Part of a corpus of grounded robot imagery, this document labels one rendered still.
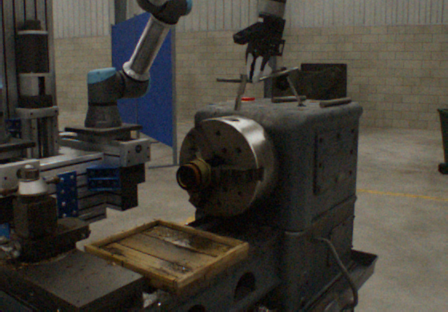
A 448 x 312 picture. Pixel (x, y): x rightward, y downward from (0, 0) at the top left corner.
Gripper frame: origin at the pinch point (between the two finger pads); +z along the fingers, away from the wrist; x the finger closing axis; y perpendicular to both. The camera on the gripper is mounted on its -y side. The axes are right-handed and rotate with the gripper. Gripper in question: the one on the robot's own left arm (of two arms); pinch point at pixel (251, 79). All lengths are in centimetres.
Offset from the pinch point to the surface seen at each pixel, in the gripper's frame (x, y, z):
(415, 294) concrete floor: -14, 167, 126
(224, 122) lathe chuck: -0.7, -8.0, 13.6
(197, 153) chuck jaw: -0.1, -15.7, 23.3
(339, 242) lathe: -16, 51, 60
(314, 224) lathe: -20, 26, 45
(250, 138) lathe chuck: -8.9, -3.7, 15.6
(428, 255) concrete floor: 10, 231, 128
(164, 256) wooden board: -14, -31, 47
